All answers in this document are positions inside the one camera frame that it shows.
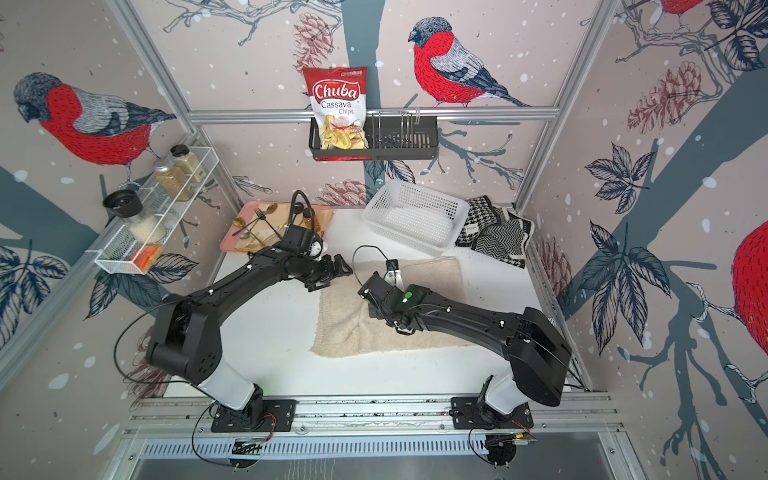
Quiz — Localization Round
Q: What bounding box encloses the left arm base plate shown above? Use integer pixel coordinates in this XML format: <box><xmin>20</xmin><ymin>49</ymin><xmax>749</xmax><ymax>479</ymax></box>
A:
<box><xmin>211</xmin><ymin>398</ymin><xmax>298</xmax><ymax>433</ymax></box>

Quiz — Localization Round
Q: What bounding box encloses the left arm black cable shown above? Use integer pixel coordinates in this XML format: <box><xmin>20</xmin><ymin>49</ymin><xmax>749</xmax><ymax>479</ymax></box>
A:
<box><xmin>287</xmin><ymin>190</ymin><xmax>318</xmax><ymax>232</ymax></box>

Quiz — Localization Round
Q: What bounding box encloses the pink tray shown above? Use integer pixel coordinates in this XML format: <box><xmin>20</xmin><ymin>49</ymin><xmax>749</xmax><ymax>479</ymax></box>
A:
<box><xmin>219</xmin><ymin>200</ymin><xmax>335</xmax><ymax>260</ymax></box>

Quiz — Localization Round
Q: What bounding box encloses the white wire wall shelf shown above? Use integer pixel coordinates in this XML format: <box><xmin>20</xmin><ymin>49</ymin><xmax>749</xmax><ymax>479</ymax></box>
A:
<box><xmin>95</xmin><ymin>146</ymin><xmax>221</xmax><ymax>275</ymax></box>

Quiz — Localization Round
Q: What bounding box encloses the black wire wall basket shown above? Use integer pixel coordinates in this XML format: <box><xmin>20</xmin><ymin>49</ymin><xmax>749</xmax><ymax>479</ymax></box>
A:
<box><xmin>308</xmin><ymin>114</ymin><xmax>439</xmax><ymax>161</ymax></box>

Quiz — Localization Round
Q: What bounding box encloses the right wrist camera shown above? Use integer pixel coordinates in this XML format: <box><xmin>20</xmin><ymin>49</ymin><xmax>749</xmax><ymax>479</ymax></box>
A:
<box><xmin>384</xmin><ymin>259</ymin><xmax>403</xmax><ymax>288</ymax></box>

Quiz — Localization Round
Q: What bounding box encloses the aluminium front rail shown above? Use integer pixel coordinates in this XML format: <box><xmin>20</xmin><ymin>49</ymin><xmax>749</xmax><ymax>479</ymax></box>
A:
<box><xmin>122</xmin><ymin>392</ymin><xmax>625</xmax><ymax>438</ymax></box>

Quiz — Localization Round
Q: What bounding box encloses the black gold fork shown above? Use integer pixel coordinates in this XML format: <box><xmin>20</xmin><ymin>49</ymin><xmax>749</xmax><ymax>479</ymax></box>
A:
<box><xmin>253</xmin><ymin>204</ymin><xmax>289</xmax><ymax>245</ymax></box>

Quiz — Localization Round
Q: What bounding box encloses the beige cloth on tray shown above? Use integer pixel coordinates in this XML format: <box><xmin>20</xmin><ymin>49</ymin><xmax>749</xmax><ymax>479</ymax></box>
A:
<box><xmin>235</xmin><ymin>202</ymin><xmax>335</xmax><ymax>252</ymax></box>

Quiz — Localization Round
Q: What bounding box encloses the spice jar silver lid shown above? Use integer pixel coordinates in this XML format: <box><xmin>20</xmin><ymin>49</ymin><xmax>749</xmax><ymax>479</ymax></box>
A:
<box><xmin>153</xmin><ymin>159</ymin><xmax>193</xmax><ymax>202</ymax></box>

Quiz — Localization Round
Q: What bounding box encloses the small amber spice bottle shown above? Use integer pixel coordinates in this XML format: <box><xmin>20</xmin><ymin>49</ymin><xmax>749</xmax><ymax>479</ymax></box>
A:
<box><xmin>302</xmin><ymin>207</ymin><xmax>322</xmax><ymax>235</ymax></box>

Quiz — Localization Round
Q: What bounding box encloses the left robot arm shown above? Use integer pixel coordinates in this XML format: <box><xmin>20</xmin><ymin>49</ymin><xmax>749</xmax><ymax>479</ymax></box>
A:
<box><xmin>146</xmin><ymin>226</ymin><xmax>353</xmax><ymax>415</ymax></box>

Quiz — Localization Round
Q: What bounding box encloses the black white patterned scarf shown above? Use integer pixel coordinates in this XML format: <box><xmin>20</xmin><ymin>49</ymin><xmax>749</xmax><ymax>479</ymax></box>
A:
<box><xmin>455</xmin><ymin>195</ymin><xmax>535</xmax><ymax>269</ymax></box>

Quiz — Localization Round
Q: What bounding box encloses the red cassava chips bag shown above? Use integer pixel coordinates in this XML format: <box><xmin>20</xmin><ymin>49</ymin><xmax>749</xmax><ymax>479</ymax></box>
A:
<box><xmin>303</xmin><ymin>67</ymin><xmax>368</xmax><ymax>150</ymax></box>

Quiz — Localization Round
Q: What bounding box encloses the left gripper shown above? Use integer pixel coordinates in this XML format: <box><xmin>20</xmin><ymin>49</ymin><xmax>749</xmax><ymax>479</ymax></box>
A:
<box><xmin>299</xmin><ymin>253</ymin><xmax>355</xmax><ymax>291</ymax></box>

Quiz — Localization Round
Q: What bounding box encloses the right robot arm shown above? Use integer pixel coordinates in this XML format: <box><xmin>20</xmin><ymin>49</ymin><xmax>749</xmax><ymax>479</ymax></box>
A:
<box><xmin>358</xmin><ymin>273</ymin><xmax>572</xmax><ymax>417</ymax></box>

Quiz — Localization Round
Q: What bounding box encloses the large jar black lid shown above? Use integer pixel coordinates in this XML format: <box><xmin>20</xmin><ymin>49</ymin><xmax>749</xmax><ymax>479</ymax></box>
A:
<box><xmin>102</xmin><ymin>189</ymin><xmax>167</xmax><ymax>245</ymax></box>

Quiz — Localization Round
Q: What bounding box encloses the spice jar black lid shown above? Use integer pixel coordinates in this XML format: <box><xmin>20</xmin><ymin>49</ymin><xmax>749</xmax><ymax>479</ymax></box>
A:
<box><xmin>170</xmin><ymin>144</ymin><xmax>207</xmax><ymax>183</ymax></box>

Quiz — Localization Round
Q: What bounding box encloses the white plastic basket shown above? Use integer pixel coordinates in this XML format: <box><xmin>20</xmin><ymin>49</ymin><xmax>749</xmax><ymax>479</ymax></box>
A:
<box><xmin>363</xmin><ymin>180</ymin><xmax>469</xmax><ymax>257</ymax></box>

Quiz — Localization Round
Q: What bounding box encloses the beige knitted scarf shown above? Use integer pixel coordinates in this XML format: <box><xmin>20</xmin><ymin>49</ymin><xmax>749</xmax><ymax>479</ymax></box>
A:
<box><xmin>309</xmin><ymin>256</ymin><xmax>475</xmax><ymax>360</ymax></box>

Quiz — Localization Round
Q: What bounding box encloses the small orange box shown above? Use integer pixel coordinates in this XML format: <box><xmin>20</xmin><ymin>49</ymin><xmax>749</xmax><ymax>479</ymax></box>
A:
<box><xmin>131</xmin><ymin>245</ymin><xmax>163</xmax><ymax>273</ymax></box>

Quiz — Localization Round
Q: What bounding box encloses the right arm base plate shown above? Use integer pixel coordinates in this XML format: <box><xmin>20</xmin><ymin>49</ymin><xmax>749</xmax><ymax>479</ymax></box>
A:
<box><xmin>449</xmin><ymin>397</ymin><xmax>534</xmax><ymax>430</ymax></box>

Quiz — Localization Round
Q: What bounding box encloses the gold spoon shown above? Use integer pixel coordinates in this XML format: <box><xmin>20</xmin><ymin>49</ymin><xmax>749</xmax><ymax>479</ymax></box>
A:
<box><xmin>232</xmin><ymin>217</ymin><xmax>266</xmax><ymax>247</ymax></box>

